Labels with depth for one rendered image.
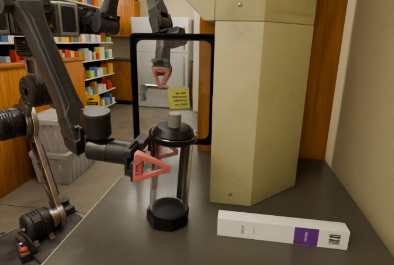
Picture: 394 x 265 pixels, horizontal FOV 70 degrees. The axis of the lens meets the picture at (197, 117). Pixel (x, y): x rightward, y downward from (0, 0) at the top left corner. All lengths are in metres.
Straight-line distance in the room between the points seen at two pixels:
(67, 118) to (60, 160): 2.24
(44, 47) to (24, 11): 0.09
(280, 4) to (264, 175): 0.43
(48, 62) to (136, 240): 0.45
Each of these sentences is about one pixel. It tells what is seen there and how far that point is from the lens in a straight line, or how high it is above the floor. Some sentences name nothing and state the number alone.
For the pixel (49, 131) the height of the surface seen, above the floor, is 0.54.
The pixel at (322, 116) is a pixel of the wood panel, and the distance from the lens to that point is 1.13.
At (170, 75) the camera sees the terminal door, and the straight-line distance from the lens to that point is 1.01.
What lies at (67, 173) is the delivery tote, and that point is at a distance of 2.99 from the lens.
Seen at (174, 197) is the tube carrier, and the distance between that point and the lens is 0.65.
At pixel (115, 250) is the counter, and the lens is 0.67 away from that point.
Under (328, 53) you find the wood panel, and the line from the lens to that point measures 1.09.
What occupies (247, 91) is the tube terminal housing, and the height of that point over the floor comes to 1.25.
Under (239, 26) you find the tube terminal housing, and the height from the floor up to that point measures 1.40.
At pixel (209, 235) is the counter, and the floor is 0.94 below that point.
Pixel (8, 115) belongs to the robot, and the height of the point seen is 0.94.
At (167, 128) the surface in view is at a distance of 0.61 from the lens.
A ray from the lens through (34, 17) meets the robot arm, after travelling 0.80.
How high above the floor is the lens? 1.36
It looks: 15 degrees down
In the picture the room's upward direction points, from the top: 1 degrees clockwise
